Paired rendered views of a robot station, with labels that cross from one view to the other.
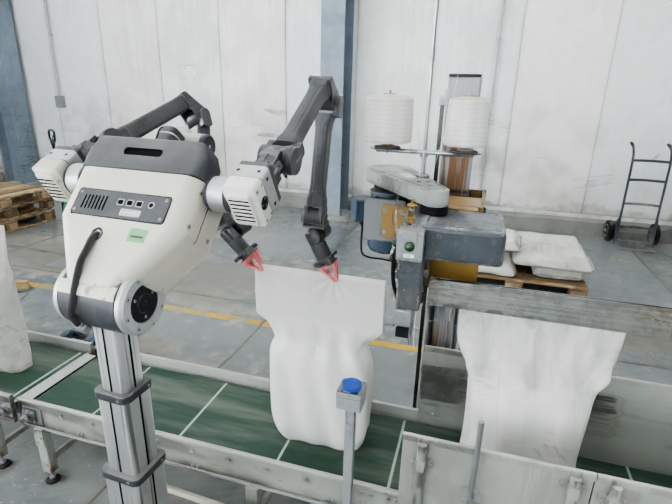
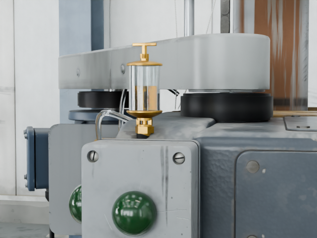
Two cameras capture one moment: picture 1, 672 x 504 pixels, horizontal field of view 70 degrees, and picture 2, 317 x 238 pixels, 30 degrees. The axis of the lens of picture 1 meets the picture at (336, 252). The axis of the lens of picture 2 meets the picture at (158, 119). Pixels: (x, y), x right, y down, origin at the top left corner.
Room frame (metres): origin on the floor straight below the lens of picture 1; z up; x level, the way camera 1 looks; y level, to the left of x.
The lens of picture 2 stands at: (0.89, -0.19, 1.37)
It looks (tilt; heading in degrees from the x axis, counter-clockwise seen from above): 3 degrees down; 355
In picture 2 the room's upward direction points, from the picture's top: straight up
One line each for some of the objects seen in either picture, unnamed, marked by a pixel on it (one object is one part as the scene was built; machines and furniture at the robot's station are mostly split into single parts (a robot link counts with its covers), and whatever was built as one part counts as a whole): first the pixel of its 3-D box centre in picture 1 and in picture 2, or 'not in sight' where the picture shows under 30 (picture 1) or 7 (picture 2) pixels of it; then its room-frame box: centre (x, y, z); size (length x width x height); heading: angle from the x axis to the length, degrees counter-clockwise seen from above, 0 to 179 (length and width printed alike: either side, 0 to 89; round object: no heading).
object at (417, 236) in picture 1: (410, 244); (142, 206); (1.30, -0.21, 1.29); 0.08 x 0.05 x 0.09; 74
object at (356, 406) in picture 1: (351, 395); not in sight; (1.24, -0.06, 0.81); 0.08 x 0.08 x 0.06; 74
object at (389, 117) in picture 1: (388, 119); not in sight; (1.70, -0.17, 1.61); 0.17 x 0.17 x 0.17
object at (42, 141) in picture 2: (362, 211); (50, 164); (1.82, -0.10, 1.25); 0.10 x 0.08 x 0.12; 9
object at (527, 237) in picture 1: (545, 243); not in sight; (4.42, -2.04, 0.32); 0.68 x 0.45 x 0.15; 74
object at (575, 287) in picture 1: (511, 270); not in sight; (4.30, -1.70, 0.07); 1.20 x 0.82 x 0.14; 74
